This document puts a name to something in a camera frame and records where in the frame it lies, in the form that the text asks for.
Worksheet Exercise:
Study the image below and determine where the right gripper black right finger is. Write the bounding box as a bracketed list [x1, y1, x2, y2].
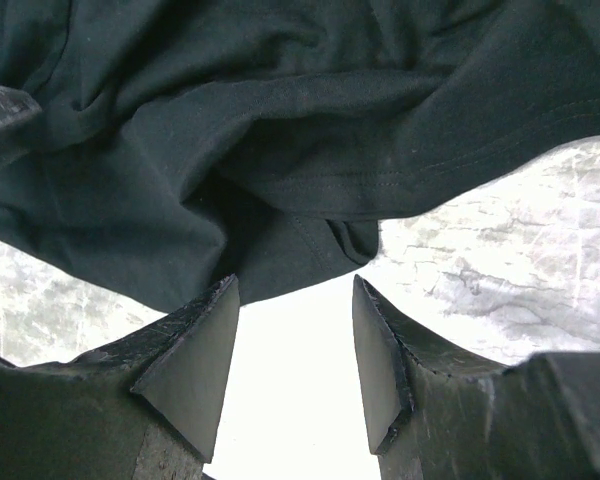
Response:
[352, 277, 600, 479]

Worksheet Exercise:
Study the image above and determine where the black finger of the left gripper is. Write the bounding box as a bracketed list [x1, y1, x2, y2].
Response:
[0, 85, 42, 135]

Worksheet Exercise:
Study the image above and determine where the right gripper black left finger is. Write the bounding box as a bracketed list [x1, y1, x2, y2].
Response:
[0, 276, 240, 479]

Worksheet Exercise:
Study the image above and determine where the black t shirt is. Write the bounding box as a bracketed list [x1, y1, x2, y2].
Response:
[0, 1, 600, 312]

